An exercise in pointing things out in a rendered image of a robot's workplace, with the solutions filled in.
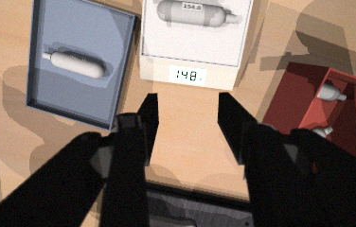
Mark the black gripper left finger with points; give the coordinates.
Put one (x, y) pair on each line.
(63, 190)

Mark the red open box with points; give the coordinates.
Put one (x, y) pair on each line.
(295, 103)

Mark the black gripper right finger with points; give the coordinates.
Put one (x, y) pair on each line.
(282, 192)

